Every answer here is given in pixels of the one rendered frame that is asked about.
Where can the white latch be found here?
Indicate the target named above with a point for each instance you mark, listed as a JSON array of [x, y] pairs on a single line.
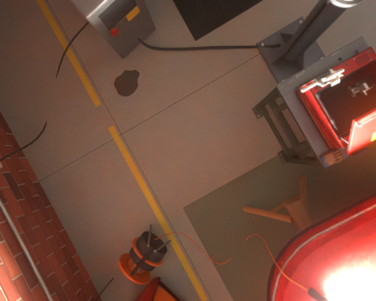
[[327, 78]]

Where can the grey-green floor mat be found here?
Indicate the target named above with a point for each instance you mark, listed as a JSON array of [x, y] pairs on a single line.
[[232, 219]]

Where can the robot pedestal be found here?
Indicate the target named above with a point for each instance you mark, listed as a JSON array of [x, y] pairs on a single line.
[[304, 37]]

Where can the grey bench with dark frame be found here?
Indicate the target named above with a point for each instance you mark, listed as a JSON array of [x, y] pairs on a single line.
[[297, 125]]

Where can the black floor mat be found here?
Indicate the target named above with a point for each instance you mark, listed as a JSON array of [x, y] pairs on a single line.
[[206, 15]]

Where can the orange floor sign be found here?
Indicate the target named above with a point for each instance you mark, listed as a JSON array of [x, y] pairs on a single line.
[[156, 293]]

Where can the red dodgem car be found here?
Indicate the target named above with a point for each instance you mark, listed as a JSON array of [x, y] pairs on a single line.
[[332, 251]]

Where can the grey wall conduit pipe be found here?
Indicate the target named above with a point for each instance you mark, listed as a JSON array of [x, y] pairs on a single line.
[[15, 232]]

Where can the grey control cabinet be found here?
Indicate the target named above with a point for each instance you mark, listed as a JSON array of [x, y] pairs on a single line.
[[125, 28]]

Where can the orange fuse carrier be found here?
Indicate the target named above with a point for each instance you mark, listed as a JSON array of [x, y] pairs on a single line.
[[335, 155]]

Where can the wooden stool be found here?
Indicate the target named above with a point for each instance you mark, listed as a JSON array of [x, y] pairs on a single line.
[[296, 208]]

